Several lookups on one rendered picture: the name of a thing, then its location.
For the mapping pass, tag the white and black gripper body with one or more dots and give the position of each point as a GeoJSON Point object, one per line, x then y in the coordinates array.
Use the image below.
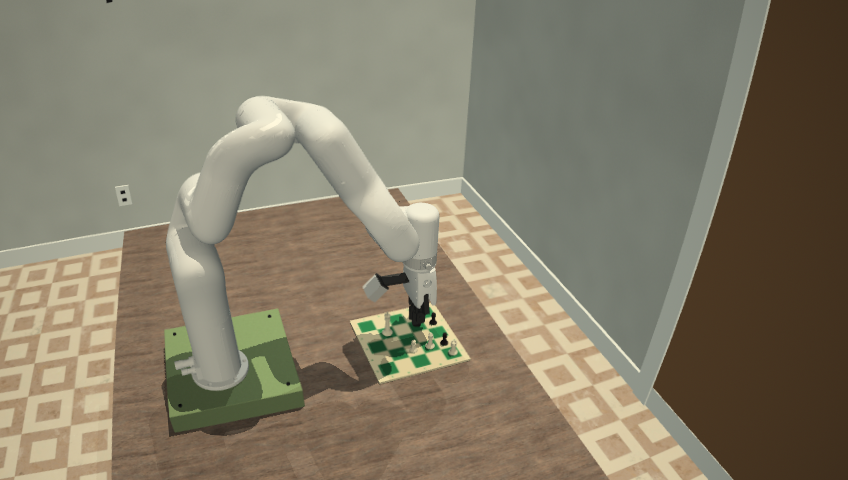
{"type": "Point", "coordinates": [421, 282]}

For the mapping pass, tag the white chess king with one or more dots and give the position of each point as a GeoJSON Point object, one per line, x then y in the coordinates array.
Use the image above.
{"type": "Point", "coordinates": [387, 331]}

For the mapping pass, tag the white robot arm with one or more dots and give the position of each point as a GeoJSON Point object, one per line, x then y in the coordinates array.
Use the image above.
{"type": "Point", "coordinates": [408, 234]}

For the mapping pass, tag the green and cream chessboard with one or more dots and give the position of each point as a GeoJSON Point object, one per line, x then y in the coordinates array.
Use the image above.
{"type": "Point", "coordinates": [389, 356]}

